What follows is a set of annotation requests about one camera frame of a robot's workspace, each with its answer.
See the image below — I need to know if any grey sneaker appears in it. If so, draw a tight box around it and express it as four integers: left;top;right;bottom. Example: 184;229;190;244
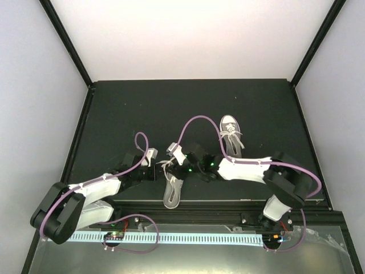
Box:
158;160;184;209
220;115;245;158

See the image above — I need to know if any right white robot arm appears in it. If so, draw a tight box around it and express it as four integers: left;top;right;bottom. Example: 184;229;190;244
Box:
165;143;313;231

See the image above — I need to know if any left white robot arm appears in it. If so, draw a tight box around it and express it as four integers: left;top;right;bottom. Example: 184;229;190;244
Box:
30;148;165;244

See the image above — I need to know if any left small circuit board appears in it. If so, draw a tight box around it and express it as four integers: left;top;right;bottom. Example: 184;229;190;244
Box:
104;231;124;240

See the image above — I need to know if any small circuit board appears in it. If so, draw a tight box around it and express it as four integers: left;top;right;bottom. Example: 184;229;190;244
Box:
104;231;124;240
269;234;282;241

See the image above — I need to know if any right small circuit board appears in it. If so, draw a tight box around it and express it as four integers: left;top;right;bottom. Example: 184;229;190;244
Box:
269;234;282;241

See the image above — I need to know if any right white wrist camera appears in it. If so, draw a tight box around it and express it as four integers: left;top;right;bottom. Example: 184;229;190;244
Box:
167;142;186;166

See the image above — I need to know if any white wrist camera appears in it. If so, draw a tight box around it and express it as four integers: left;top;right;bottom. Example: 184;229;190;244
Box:
141;148;158;167
167;142;186;166

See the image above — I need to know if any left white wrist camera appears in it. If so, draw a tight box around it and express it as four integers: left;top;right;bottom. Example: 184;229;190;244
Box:
141;148;158;167

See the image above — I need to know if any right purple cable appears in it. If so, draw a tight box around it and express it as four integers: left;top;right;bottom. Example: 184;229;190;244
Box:
176;115;323;253

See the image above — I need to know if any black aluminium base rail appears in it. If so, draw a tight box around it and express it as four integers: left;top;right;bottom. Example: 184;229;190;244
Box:
108;199;294;231

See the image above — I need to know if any white slotted cable duct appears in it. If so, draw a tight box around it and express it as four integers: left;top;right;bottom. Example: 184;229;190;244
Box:
68;231;263;247

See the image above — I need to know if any left black frame post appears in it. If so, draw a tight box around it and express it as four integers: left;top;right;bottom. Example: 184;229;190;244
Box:
39;0;93;88

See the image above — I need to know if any black frame post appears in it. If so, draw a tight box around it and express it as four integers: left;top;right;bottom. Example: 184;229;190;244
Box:
290;0;347;88
39;0;93;88

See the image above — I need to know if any right black frame post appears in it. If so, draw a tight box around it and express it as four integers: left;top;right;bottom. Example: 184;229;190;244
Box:
290;0;347;88

